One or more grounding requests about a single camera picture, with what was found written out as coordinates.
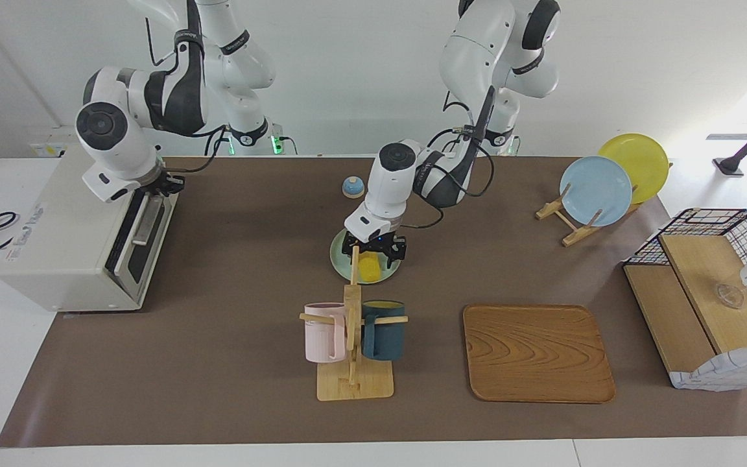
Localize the light green plate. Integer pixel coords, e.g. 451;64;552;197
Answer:
329;230;403;286

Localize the white toaster oven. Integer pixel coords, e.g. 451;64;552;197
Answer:
0;150;180;313

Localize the dark blue mug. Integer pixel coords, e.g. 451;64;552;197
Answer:
361;300;406;361

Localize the pink mug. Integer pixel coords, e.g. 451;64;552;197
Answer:
303;302;347;364

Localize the wooden mug tree stand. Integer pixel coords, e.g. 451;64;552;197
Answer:
300;245;409;401

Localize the brown table mat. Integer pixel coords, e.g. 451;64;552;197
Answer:
0;156;747;448

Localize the wooden serving tray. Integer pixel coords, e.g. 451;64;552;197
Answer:
463;304;617;404

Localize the wooden plate rack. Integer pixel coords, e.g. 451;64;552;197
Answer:
536;162;673;247

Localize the light blue plate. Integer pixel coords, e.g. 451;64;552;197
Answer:
560;156;634;228

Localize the yellow plate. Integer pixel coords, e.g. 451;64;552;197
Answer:
599;133;670;205

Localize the small clear glass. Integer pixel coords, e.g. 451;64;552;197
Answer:
714;283;746;309

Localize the white checked cloth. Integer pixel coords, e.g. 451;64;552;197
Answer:
669;342;747;392

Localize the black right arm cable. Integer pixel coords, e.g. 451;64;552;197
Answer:
145;16;231;174

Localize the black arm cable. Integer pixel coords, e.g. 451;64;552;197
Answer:
145;16;231;174
399;84;497;230

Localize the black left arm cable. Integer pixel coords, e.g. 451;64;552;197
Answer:
399;84;497;230

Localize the wire and wood shelf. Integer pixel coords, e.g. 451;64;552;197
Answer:
623;208;747;392

